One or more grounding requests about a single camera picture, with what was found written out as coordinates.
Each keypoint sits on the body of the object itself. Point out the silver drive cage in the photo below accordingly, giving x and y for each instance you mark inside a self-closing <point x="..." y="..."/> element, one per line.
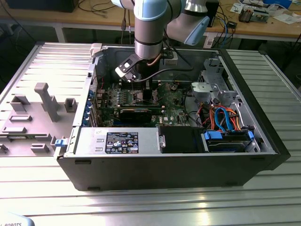
<point x="202" y="89"/>

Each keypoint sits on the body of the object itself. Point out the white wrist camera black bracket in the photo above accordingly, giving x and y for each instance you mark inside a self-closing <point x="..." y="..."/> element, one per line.
<point x="127" y="67"/>

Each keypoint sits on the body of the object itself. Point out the hard disk in blue carrier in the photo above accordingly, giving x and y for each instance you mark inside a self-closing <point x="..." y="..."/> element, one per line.
<point x="225" y="146"/>

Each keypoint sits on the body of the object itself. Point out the CPU socket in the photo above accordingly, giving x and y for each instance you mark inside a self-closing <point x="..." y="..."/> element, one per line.
<point x="141" y="101"/>

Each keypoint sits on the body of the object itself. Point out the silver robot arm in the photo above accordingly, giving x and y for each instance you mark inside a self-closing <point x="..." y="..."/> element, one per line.
<point x="148" y="35"/>

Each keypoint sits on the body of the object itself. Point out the black PC case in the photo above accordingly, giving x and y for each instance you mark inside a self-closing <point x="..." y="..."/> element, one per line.
<point x="164" y="174"/>

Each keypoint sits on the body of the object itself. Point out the wooden workbench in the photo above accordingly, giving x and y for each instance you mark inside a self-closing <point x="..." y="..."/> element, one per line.
<point x="70" y="18"/>

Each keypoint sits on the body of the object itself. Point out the black tower box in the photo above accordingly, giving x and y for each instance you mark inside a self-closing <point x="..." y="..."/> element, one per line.
<point x="214" y="11"/>

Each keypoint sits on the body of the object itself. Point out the pale blue teach pendant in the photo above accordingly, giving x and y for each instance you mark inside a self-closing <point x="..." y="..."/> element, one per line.
<point x="14" y="220"/>

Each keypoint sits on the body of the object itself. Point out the green motherboard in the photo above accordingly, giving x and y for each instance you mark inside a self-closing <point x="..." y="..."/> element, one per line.
<point x="174" y="110"/>

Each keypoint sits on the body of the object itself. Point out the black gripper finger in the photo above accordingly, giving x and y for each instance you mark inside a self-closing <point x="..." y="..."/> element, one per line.
<point x="150" y="90"/>
<point x="146" y="90"/>

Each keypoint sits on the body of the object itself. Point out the green RAM stick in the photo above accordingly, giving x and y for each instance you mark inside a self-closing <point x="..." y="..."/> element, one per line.
<point x="131" y="107"/>

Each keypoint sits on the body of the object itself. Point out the white printed label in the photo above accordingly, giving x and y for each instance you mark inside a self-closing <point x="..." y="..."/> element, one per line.
<point x="210" y="42"/>

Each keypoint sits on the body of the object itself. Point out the white motherboard sticker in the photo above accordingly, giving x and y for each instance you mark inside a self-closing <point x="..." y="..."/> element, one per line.
<point x="166" y="118"/>

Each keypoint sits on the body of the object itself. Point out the metal CPU cooler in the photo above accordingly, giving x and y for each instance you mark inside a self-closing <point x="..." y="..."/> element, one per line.
<point x="245" y="15"/>

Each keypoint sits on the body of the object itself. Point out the blue case latch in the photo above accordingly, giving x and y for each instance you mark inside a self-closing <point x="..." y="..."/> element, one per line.
<point x="60" y="142"/>

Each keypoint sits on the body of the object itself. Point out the white papers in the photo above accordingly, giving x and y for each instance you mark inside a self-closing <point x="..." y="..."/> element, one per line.
<point x="284" y="18"/>

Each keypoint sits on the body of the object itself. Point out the silver power supply with label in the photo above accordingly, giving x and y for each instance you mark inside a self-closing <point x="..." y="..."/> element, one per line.
<point x="94" y="141"/>

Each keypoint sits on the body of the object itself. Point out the blue box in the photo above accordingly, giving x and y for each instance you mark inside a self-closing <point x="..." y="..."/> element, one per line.
<point x="277" y="2"/>

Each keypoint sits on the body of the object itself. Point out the small black adapter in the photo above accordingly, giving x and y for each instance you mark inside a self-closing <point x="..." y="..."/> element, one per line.
<point x="232" y="24"/>

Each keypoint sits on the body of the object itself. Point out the thin metal locking lever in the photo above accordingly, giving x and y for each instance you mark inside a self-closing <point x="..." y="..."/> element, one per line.
<point x="150" y="101"/>
<point x="133" y="88"/>

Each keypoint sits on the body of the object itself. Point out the large black box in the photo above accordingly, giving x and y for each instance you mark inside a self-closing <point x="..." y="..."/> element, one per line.
<point x="40" y="4"/>

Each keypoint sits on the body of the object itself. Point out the black graphics card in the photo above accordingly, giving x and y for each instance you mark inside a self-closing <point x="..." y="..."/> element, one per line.
<point x="136" y="116"/>

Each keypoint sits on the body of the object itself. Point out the blue expansion slot clip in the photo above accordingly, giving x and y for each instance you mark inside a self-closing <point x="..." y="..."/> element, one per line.
<point x="88" y="107"/>
<point x="85" y="119"/>
<point x="90" y="94"/>

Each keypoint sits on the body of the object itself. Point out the grey metal device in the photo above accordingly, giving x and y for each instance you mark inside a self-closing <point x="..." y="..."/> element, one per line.
<point x="261" y="16"/>

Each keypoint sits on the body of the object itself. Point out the grey parts rack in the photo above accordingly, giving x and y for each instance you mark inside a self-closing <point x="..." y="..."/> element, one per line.
<point x="50" y="106"/>

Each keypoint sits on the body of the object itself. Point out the CPU with silver lid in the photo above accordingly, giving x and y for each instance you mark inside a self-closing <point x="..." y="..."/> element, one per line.
<point x="139" y="95"/>

